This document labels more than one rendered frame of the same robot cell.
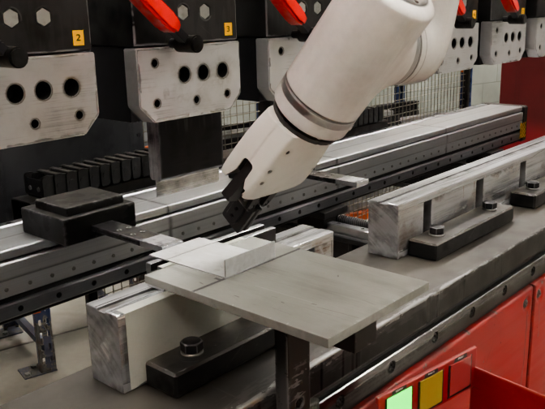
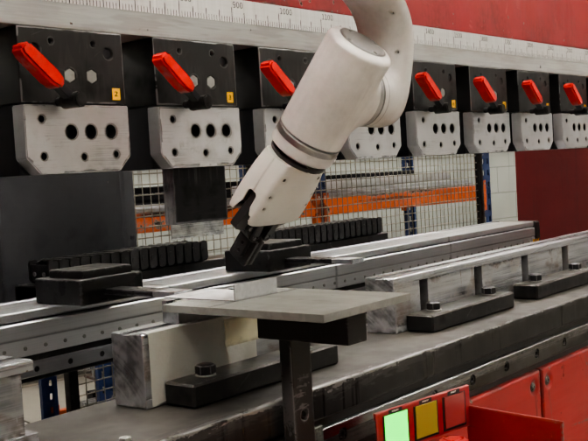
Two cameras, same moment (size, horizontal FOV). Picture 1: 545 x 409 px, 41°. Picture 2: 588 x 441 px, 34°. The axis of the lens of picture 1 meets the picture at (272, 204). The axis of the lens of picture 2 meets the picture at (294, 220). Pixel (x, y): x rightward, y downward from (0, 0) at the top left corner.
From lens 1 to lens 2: 0.49 m
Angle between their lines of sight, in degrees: 13
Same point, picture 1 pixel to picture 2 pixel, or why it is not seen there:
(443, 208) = (440, 290)
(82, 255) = (92, 324)
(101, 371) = (124, 394)
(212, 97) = (218, 152)
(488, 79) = not seen: hidden behind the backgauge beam
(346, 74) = (326, 109)
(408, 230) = (405, 305)
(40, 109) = (88, 145)
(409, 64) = (375, 105)
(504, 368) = not seen: outside the picture
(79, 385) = (104, 409)
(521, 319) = (530, 402)
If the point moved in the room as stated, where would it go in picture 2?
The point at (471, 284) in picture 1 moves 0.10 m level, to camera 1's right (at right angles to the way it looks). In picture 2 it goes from (468, 350) to (528, 346)
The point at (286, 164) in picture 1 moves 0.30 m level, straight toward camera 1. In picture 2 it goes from (283, 192) to (289, 199)
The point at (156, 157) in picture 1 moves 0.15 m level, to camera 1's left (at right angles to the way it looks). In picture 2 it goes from (171, 204) to (58, 211)
